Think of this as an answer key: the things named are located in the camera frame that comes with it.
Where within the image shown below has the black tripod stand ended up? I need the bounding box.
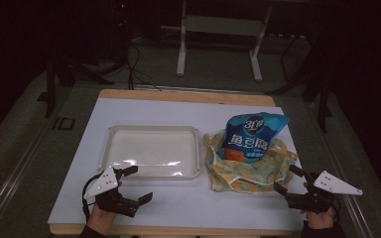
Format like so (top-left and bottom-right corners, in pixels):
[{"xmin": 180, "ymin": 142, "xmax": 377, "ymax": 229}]
[{"xmin": 37, "ymin": 0, "xmax": 130, "ymax": 119}]

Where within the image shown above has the dark stand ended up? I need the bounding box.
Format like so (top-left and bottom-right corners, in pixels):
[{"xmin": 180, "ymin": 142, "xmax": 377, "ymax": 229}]
[{"xmin": 266, "ymin": 19, "xmax": 336, "ymax": 134}]

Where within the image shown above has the white metal stand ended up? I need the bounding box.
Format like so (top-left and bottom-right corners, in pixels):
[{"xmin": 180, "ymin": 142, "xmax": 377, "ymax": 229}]
[{"xmin": 176, "ymin": 0, "xmax": 274, "ymax": 82}]

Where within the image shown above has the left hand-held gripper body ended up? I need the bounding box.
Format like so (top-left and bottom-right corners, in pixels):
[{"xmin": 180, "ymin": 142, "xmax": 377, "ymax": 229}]
[{"xmin": 82, "ymin": 166, "xmax": 141, "ymax": 218}]

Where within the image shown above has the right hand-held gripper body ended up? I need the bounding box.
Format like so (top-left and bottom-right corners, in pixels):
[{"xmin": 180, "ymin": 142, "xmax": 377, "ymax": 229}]
[{"xmin": 286, "ymin": 170, "xmax": 364, "ymax": 214}]

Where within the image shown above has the yellow patterned cloth bag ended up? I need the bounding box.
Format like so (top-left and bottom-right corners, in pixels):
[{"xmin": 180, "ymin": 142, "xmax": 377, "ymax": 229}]
[{"xmin": 202, "ymin": 131, "xmax": 300, "ymax": 195}]

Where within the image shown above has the white table mat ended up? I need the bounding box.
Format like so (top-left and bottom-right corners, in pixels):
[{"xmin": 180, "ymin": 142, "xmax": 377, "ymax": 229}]
[{"xmin": 48, "ymin": 96, "xmax": 309, "ymax": 232}]

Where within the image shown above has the person's right hand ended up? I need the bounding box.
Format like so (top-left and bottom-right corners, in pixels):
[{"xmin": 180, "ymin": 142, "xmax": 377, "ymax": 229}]
[{"xmin": 303, "ymin": 181, "xmax": 337, "ymax": 230}]

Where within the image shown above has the person's left hand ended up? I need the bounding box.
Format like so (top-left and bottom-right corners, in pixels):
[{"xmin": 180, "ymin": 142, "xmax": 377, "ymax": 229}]
[{"xmin": 86, "ymin": 189, "xmax": 119, "ymax": 237}]

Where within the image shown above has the white plastic tray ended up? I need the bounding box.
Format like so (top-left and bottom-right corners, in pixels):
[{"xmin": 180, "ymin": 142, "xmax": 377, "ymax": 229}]
[{"xmin": 98, "ymin": 124, "xmax": 202, "ymax": 181}]

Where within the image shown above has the blue snack bag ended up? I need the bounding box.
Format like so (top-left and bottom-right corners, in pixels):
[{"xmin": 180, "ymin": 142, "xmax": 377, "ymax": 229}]
[{"xmin": 218, "ymin": 111, "xmax": 291, "ymax": 166}]

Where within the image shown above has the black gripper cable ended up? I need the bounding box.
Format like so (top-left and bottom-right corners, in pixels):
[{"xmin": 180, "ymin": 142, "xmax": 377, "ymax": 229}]
[{"xmin": 81, "ymin": 173, "xmax": 104, "ymax": 223}]

